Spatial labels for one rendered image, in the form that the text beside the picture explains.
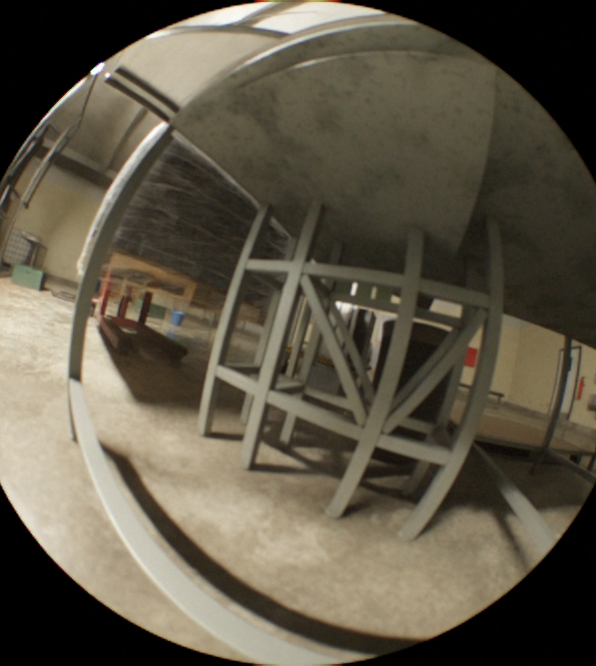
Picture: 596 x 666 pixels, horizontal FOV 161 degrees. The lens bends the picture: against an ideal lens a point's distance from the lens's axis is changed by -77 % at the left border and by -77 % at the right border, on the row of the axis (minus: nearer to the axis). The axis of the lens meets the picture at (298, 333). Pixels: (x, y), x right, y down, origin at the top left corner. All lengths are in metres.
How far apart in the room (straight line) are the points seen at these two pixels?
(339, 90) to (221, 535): 0.76
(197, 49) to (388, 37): 0.55
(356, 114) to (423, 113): 0.10
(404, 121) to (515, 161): 0.25
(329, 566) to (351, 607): 0.11
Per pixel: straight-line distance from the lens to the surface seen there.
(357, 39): 0.41
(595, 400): 6.40
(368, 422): 0.45
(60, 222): 10.10
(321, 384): 0.69
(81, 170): 9.80
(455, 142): 0.37
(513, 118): 0.47
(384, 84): 0.35
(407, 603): 0.52
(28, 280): 4.16
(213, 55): 0.81
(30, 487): 0.56
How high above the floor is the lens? 0.40
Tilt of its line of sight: 2 degrees up
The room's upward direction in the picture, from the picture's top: 16 degrees clockwise
